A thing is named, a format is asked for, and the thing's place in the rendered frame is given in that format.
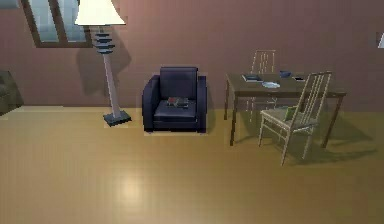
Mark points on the green melon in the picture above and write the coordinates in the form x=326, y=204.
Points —
x=290, y=113

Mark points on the dark blue bowl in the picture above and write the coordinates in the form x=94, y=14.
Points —
x=285, y=73

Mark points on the pale wooden slatted chair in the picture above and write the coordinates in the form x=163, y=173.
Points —
x=263, y=61
x=300, y=116

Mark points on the brown framed window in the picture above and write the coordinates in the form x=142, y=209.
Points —
x=55, y=23

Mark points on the dark brown wooden table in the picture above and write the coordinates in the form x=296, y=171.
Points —
x=286, y=89

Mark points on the red and grey book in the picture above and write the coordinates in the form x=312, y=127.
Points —
x=177, y=101

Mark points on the white shade floor lamp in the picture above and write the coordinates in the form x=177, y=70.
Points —
x=110, y=83

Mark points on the pale round plate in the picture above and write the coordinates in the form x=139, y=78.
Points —
x=271, y=84

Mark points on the dark book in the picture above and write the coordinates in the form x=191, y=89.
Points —
x=252, y=78

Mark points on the small black flat object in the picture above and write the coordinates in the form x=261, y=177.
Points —
x=299, y=78

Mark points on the dark blue armchair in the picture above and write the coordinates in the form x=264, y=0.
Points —
x=176, y=100

